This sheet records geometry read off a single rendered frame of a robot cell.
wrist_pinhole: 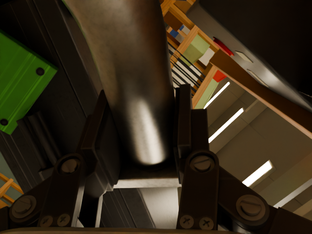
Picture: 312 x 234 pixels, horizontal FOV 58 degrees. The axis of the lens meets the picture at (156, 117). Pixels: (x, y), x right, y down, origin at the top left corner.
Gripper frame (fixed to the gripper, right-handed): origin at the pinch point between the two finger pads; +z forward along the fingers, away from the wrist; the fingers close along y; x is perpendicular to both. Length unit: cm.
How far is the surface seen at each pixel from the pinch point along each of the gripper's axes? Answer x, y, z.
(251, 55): -4.0, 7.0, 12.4
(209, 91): -209, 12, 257
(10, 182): -457, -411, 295
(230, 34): -2.1, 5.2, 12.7
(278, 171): -462, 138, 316
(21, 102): -11.2, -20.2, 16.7
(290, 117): -12.5, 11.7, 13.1
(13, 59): -5.9, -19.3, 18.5
